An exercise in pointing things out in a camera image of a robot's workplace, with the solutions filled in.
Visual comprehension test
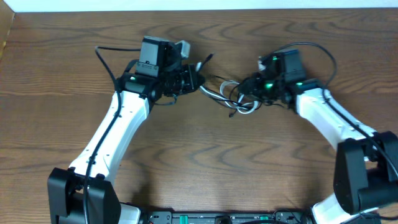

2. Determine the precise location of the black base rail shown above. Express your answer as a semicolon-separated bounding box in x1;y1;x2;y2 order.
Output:
138;209;314;224

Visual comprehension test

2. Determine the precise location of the white USB cable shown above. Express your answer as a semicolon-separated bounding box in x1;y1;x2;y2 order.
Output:
195;61;261;114

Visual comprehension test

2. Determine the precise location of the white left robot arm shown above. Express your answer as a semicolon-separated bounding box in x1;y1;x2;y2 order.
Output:
47;60;205;223

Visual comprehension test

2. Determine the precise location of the black USB cable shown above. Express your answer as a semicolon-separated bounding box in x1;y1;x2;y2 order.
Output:
200;52;265;118

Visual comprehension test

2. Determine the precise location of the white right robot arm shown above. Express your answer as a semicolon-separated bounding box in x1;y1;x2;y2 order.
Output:
238;75;397;223

